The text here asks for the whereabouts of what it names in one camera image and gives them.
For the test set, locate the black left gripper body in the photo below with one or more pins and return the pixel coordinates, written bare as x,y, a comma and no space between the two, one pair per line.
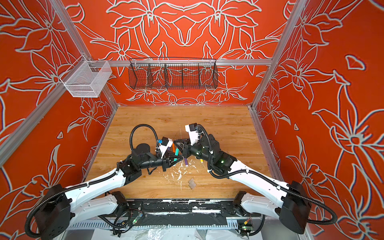
154,161

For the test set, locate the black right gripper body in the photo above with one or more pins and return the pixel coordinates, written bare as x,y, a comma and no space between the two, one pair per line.
197,151

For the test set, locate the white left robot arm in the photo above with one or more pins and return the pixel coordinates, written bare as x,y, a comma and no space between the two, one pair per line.
62,207

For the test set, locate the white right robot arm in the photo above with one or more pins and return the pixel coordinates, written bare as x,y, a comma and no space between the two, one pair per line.
287,202

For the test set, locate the white mesh basket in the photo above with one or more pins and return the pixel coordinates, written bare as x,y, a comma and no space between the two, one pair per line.
84,81

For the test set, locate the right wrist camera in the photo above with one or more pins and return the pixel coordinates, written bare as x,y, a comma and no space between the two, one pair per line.
193,133

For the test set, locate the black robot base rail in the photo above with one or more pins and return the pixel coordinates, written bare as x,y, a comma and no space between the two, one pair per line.
189,212

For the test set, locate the black wire basket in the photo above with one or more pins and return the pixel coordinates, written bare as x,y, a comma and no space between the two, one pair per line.
173,74

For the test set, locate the aluminium corner frame post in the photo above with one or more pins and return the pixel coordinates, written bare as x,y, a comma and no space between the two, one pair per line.
80,45

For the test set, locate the right aluminium frame post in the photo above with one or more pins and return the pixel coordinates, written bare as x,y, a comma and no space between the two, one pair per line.
289,28

